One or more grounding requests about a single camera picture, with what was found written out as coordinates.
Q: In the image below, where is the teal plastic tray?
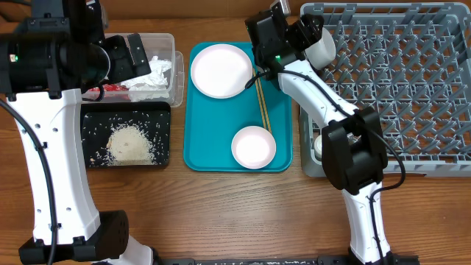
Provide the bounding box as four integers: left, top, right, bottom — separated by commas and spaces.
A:
183, 41, 294, 173

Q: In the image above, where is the red foil snack wrapper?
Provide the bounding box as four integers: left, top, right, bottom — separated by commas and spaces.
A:
82, 84, 130, 102

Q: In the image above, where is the pink round plate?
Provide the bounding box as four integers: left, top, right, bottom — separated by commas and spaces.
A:
191, 43, 253, 99

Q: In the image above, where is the pink bowl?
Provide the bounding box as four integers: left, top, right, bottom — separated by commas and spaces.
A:
231, 126, 277, 169

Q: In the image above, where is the grey dish rack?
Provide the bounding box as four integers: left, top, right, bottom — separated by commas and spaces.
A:
300, 2, 470, 177

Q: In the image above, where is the pale green cup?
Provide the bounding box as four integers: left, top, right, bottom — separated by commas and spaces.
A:
314, 135, 322, 161

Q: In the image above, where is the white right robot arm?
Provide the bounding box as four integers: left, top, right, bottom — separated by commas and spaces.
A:
245, 10, 391, 264

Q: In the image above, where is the grey-green bowl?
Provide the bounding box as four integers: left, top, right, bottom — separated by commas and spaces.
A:
305, 28, 336, 70

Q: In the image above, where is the clear plastic bin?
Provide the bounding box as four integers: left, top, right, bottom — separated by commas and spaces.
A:
80, 32, 185, 109

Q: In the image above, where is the white tissue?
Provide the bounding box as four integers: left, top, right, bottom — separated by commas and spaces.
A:
120, 56, 171, 102

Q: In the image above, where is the cooked rice pile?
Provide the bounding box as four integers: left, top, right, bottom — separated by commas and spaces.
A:
88, 112, 165, 166

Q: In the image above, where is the black tray bin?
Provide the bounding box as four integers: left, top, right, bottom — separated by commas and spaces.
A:
79, 101, 172, 169

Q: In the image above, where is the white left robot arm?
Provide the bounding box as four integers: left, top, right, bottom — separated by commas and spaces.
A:
1, 0, 160, 264

